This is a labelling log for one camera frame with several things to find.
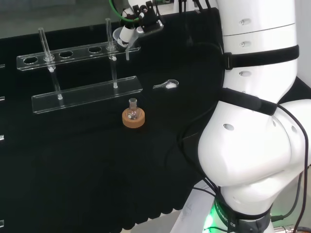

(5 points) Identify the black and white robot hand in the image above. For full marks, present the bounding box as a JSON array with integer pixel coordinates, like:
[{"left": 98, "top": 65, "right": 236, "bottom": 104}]
[{"left": 117, "top": 1, "right": 165, "bottom": 47}]

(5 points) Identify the clear plastic funnel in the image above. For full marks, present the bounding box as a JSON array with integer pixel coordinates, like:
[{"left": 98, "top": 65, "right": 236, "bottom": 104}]
[{"left": 113, "top": 27, "right": 132, "bottom": 61}]

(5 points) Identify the glass weighing funnel with powder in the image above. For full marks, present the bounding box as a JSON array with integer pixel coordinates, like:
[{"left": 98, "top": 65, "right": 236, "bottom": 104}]
[{"left": 152, "top": 79, "right": 180, "bottom": 90}]

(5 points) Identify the clear acrylic funnel stand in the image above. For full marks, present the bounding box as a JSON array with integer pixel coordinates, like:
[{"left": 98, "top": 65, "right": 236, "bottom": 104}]
[{"left": 16, "top": 18, "right": 144, "bottom": 115}]

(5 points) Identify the small glass round-bottom flask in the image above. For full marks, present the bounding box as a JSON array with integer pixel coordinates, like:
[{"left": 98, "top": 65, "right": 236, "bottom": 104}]
[{"left": 127, "top": 98, "right": 141, "bottom": 120}]

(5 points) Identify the black bench cloth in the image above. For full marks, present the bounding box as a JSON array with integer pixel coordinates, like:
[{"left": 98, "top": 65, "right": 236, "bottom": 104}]
[{"left": 0, "top": 7, "right": 311, "bottom": 233}]

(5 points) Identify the pale board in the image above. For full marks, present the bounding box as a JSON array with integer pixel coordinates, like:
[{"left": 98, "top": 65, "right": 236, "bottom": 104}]
[{"left": 170, "top": 179, "right": 221, "bottom": 233}]

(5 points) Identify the green cable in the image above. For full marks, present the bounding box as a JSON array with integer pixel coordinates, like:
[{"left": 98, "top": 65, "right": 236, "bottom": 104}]
[{"left": 109, "top": 0, "right": 139, "bottom": 25}]

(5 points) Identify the brown cork ring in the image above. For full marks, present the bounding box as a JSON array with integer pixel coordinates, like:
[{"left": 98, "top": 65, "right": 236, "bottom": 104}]
[{"left": 121, "top": 108, "right": 146, "bottom": 128}]

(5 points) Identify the black cable over cloth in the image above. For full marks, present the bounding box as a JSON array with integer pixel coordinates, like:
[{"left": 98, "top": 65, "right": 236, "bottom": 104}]
[{"left": 167, "top": 41, "right": 225, "bottom": 195}]

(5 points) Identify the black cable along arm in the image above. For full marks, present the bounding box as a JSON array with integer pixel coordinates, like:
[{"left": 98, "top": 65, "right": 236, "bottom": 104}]
[{"left": 270, "top": 103, "right": 308, "bottom": 233}]

